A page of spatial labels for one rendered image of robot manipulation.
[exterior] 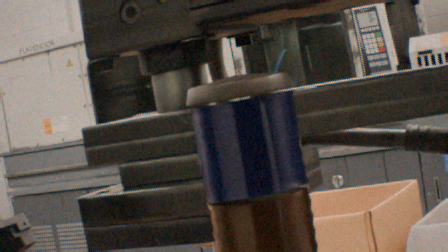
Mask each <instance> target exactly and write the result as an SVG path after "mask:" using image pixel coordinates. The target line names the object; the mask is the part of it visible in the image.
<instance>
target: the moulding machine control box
mask: <svg viewBox="0 0 448 252"><path fill-rule="evenodd" d="M352 11H353V16H354V19H355V22H356V25H357V28H358V35H359V38H360V41H361V43H362V47H363V51H364V53H365V54H366V57H367V62H368V65H369V68H370V72H371V75H374V74H379V73H388V72H392V71H395V70H396V69H395V66H396V65H397V64H398V61H397V57H396V52H395V47H394V44H393V41H392V38H391V36H392V35H395V31H394V27H393V26H392V27H389V24H388V21H387V18H386V13H385V8H384V5H383V4H376V5H372V6H371V5H369V6H365V7H358V8H354V9H352Z"/></svg>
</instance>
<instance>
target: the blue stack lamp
mask: <svg viewBox="0 0 448 252"><path fill-rule="evenodd" d="M295 107H296V105H295V102H294V99H293V90H283V91H278V92H273V93H263V94H259V95H254V96H250V97H241V98H236V99H232V100H227V101H218V102H214V103H209V104H205V105H202V106H194V107H191V108H189V110H190V112H191V114H192V127H193V128H194V130H195V141H196V145H197V146H198V147H197V155H198V158H199V159H200V161H201V167H200V170H201V174H202V175H203V186H204V187H205V191H206V195H205V200H207V201H213V202H218V201H230V200H237V199H249V198H254V197H259V196H263V195H267V194H275V193H278V192H281V191H285V190H289V189H293V188H297V187H299V186H301V185H304V184H306V183H308V177H307V176H306V173H305V172H306V165H305V161H304V159H303V152H304V150H303V148H302V144H301V134H300V132H299V130H298V117H297V115H296V114H295Z"/></svg>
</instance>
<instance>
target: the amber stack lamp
mask: <svg viewBox="0 0 448 252"><path fill-rule="evenodd" d="M311 201H312V199H311V196H310V194H309V184H304V185H301V186H299V187H297V188H293V189H289V190H285V191H281V192H278V193H275V194H267V195H263V196H259V197H254V198H249V199H237V200H230V201H218V202H213V201H209V202H207V203H206V205H207V207H208V208H209V210H210V222H211V224H212V234H213V236H214V240H215V250H216V251H217V252H319V251H318V244H319V243H318V241H317V238H316V228H315V224H314V222H313V219H314V214H313V210H312V208H311Z"/></svg>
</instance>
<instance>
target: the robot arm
mask: <svg viewBox="0 0 448 252"><path fill-rule="evenodd" d="M30 228H31V225H30V223H29V222H28V219H27V218H26V217H25V215H24V214H23V213H22V214H18V215H16V216H14V217H10V218H8V219H4V220H2V221H0V252H25V251H26V249H27V250H28V248H29V247H31V246H32V245H33V244H35V243H36V242H37V241H36V239H35V237H34V235H33V234H32V232H31V231H30Z"/></svg>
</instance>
